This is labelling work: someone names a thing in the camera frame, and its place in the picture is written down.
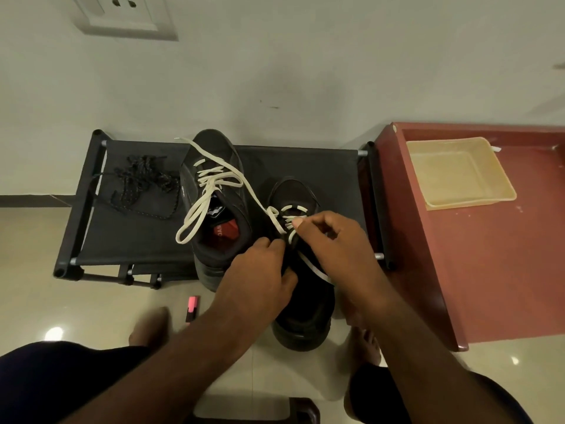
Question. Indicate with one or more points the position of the person's left hand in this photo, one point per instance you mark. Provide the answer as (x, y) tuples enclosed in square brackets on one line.
[(251, 286)]

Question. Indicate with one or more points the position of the person's right hand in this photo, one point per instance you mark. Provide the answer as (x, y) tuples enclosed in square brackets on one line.
[(344, 260)]

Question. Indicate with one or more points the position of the person's right thumb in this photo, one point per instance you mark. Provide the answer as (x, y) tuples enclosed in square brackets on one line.
[(305, 229)]

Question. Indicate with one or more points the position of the person's left thumb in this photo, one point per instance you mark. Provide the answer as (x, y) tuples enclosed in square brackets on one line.
[(289, 279)]

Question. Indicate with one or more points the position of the white shoelace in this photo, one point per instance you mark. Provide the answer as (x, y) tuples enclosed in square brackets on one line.
[(198, 211), (318, 271)]

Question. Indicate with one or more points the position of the black shoe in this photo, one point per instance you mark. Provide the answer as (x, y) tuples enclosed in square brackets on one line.
[(304, 313), (220, 256)]

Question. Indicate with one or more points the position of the person's right forearm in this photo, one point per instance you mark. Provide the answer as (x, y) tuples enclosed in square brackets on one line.
[(432, 370)]

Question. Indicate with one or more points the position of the person's left forearm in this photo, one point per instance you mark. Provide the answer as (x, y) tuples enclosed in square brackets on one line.
[(167, 366)]

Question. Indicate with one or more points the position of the person's right foot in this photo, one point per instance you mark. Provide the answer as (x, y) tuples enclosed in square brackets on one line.
[(364, 344)]

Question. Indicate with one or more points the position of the person's foot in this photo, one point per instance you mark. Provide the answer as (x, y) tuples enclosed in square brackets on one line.
[(364, 344), (150, 326)]

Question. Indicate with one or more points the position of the pink highlighter pen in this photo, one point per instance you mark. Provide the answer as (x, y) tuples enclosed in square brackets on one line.
[(192, 309)]

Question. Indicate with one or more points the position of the person's left foot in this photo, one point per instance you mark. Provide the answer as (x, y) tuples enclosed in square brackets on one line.
[(150, 326)]

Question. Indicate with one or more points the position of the black fabric shoe rack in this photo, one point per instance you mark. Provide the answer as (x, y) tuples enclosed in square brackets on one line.
[(132, 238)]

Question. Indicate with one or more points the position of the yellow plastic tray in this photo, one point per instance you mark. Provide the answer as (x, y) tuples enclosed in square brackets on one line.
[(459, 172)]

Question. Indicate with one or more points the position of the pile of black shoelaces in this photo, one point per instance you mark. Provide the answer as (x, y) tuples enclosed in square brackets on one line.
[(141, 185)]

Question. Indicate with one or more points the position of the red-brown wooden table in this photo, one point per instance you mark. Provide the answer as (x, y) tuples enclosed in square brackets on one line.
[(494, 269)]

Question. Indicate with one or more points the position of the dark shorts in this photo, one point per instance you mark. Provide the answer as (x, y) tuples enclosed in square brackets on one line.
[(48, 384)]

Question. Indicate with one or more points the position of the white wall socket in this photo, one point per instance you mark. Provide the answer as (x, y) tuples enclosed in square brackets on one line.
[(123, 13)]

